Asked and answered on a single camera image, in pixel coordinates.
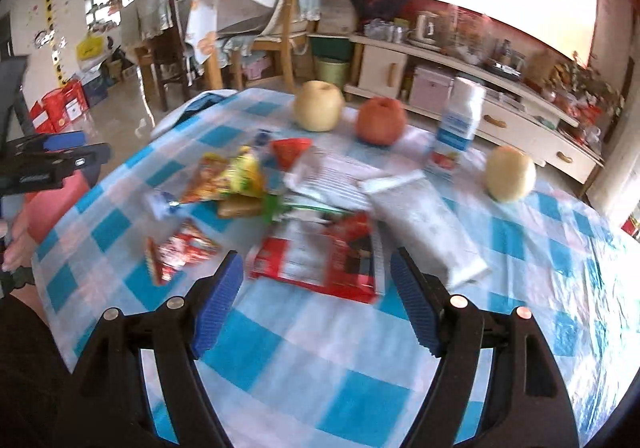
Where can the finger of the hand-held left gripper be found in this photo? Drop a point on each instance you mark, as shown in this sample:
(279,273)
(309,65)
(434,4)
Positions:
(62,140)
(65,168)

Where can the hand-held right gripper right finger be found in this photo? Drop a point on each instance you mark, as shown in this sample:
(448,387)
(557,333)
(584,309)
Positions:
(415,308)

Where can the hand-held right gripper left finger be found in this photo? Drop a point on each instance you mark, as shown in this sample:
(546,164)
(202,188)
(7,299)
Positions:
(220,303)

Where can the pink plastic bin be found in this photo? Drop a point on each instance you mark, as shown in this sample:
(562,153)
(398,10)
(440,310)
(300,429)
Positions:
(55,208)

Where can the grey white packet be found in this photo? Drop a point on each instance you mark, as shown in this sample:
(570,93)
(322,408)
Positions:
(425,223)

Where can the red printed packet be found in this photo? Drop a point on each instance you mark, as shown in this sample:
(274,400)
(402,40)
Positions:
(310,260)

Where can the yellow orange snack packet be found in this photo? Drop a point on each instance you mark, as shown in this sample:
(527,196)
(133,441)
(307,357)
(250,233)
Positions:
(230,178)

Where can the person's left hand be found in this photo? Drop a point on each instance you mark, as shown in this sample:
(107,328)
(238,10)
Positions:
(14,240)

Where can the red gift box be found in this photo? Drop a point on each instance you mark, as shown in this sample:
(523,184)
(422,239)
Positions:
(70,100)
(44,117)

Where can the dark blue carton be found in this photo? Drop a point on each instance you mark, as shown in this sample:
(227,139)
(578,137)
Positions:
(95,90)

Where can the small red wrapper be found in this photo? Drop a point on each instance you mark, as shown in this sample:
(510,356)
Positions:
(175,250)

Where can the giraffe height chart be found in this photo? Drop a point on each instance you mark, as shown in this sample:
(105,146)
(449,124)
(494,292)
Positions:
(52,18)

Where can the yellow bag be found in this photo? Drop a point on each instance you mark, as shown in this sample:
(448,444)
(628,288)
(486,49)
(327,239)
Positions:
(90,47)

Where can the brown biscuit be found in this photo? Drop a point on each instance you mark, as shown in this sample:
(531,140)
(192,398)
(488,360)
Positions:
(240,208)

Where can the small white blue wrapper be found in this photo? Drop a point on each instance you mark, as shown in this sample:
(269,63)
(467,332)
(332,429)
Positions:
(160,204)

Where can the blue white checkered tablecloth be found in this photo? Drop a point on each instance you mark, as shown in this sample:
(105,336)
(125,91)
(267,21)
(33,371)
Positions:
(300,368)

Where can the green wrapper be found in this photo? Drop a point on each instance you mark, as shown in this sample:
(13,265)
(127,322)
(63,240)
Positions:
(285,208)

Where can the dark wooden chair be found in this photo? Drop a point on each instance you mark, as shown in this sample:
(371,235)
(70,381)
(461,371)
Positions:
(165,58)

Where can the yellow pear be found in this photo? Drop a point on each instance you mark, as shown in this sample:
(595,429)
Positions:
(317,105)
(510,173)

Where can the red triangular wrapper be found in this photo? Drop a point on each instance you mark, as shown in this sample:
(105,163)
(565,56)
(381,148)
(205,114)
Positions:
(290,152)

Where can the dining table with cloth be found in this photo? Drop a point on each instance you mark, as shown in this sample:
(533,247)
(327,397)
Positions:
(202,28)

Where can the white blue milk carton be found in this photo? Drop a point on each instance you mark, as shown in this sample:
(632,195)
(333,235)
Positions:
(457,128)

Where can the red apple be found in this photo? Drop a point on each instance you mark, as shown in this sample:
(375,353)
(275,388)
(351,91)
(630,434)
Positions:
(381,120)

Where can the person's dark clothing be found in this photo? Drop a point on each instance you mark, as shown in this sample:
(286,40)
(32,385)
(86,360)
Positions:
(25,378)

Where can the pink storage box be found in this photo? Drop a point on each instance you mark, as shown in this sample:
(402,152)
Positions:
(431,90)

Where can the white television cabinet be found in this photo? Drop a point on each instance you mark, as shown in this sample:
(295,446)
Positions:
(380,68)

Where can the light wooden chair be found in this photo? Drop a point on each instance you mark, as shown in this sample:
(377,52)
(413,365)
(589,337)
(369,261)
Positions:
(287,43)

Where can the light green waste bin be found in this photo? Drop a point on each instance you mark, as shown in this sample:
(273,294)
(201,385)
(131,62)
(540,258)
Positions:
(331,73)

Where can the dark green basin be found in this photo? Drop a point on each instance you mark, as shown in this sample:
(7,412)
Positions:
(330,48)

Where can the row of glass jars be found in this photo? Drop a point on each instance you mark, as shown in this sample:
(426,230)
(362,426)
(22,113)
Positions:
(385,32)

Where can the red artificial flowers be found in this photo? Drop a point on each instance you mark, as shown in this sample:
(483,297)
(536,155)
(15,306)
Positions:
(585,88)

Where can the white kettle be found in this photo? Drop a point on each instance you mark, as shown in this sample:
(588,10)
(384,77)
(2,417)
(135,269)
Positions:
(426,27)

